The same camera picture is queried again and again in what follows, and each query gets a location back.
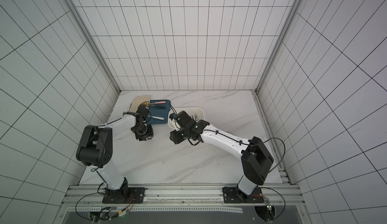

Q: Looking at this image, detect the silver spoon white handle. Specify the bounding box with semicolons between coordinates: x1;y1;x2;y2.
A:
149;116;165;121

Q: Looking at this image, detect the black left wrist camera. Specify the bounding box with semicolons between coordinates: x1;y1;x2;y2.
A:
136;105;149;121

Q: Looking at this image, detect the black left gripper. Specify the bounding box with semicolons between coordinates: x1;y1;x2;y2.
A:
132;122;154;141

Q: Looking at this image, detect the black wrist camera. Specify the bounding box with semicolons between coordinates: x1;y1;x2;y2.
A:
169;111;210;134
136;105;149;121

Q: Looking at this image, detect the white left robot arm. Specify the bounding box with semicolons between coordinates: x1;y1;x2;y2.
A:
76;110;153;193

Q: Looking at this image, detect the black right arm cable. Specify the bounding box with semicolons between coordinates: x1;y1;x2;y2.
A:
169;103;286;222

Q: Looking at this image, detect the white storage box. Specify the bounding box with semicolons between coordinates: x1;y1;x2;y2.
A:
167;107;205;130

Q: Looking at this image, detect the beige folded cloth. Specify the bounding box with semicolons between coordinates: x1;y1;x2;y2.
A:
129;95;151;112

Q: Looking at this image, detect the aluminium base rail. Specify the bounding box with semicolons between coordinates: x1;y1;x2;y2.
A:
60;184;305;216

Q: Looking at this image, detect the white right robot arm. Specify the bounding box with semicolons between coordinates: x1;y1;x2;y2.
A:
169;125;274;195

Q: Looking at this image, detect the gold spoon pink handle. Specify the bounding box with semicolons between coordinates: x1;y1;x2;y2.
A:
150;101;166;105

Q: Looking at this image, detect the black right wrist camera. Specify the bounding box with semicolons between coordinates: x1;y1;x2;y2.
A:
169;111;210;134

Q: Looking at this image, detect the gold spoon green handle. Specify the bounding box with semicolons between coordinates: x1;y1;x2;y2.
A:
149;104;166;109

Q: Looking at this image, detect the dark teal tray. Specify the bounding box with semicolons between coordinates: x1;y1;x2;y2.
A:
147;100;171;125

